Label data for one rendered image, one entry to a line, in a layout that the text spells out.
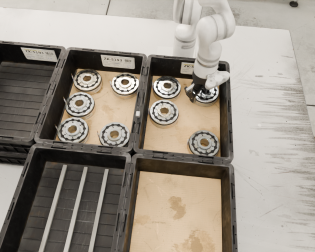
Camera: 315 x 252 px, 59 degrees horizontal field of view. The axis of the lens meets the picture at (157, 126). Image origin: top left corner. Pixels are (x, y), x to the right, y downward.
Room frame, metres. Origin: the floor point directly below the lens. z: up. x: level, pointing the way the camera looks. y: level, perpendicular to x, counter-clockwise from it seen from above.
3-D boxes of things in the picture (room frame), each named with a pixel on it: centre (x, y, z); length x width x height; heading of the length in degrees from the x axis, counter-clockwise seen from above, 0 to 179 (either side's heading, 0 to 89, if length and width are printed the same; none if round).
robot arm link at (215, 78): (0.61, -0.15, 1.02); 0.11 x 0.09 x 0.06; 37
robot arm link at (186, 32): (0.92, -0.10, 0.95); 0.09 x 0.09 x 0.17; 84
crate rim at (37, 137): (0.55, 0.21, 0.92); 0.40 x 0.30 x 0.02; 177
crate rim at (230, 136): (0.54, -0.09, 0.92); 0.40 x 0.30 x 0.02; 177
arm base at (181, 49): (0.92, -0.10, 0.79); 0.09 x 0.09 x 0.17; 77
